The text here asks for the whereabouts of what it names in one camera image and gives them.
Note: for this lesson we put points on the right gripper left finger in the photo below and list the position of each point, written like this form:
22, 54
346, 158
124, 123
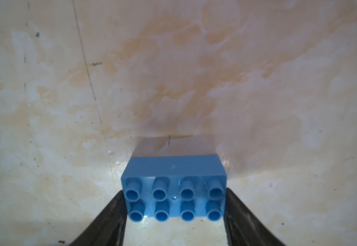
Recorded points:
108, 228

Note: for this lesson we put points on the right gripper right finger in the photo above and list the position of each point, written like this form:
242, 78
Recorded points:
242, 227

